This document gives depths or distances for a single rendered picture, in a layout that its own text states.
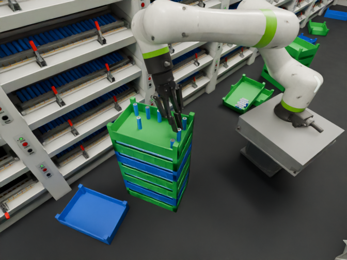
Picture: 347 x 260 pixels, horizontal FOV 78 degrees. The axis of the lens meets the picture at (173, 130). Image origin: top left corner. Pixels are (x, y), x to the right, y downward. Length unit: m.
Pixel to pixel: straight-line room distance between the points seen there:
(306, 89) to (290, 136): 0.23
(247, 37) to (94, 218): 1.10
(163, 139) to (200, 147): 0.64
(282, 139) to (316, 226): 0.51
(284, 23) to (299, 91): 0.43
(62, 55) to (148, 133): 0.47
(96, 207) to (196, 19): 1.06
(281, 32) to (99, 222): 1.17
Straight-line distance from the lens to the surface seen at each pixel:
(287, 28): 0.83
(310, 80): 1.16
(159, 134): 0.91
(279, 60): 1.18
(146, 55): 0.74
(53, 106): 1.09
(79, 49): 1.04
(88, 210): 1.33
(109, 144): 1.37
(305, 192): 1.51
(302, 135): 1.23
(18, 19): 0.92
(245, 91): 1.94
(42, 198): 1.43
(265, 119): 1.23
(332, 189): 1.61
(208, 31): 0.66
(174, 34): 0.61
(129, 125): 0.97
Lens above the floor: 1.15
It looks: 46 degrees down
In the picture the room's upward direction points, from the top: straight up
